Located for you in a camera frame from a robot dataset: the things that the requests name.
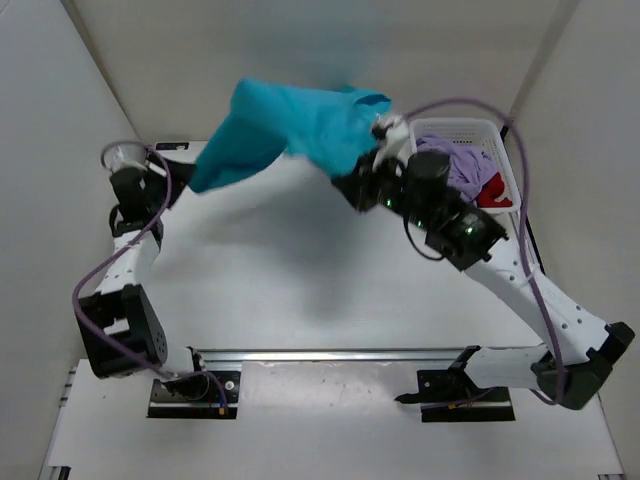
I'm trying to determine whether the white plastic basket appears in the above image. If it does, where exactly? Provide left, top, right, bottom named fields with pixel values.
left=409, top=117, right=521, bottom=215

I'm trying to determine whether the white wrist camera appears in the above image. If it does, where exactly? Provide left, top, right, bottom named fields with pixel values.
left=371, top=113, right=409, bottom=170
left=101, top=144, right=148, bottom=173

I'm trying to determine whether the purple t shirt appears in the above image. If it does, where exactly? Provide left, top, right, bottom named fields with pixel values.
left=416, top=134, right=498, bottom=203

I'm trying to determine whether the purple cable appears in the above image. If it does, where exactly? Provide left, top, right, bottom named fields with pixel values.
left=71, top=141, right=231, bottom=416
left=399, top=96, right=571, bottom=407

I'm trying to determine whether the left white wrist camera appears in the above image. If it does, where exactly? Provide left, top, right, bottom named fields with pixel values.
left=101, top=144, right=148, bottom=173

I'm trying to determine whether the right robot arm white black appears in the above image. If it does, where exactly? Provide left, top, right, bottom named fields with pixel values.
left=331, top=151, right=635, bottom=410

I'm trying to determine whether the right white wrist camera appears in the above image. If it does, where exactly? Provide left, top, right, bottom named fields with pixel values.
left=371, top=113, right=409, bottom=170

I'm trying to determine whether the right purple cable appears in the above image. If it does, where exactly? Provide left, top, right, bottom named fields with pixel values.
left=399, top=96, right=571, bottom=407

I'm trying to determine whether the red t shirt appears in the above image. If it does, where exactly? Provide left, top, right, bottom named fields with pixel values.
left=475, top=173, right=513, bottom=209

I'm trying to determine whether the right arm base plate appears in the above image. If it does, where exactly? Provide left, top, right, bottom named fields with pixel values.
left=416, top=370, right=516, bottom=424

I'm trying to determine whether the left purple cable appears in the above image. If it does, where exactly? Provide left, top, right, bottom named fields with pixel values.
left=71, top=141, right=231, bottom=416

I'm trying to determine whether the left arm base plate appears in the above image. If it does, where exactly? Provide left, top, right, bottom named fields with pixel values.
left=147, top=362, right=242, bottom=420

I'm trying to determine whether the teal t shirt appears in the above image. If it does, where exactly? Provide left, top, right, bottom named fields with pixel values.
left=189, top=78, right=392, bottom=193

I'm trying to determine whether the dark label sticker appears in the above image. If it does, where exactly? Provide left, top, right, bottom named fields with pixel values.
left=155, top=142, right=190, bottom=151

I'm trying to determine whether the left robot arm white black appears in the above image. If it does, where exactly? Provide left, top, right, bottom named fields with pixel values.
left=76, top=160, right=213, bottom=402

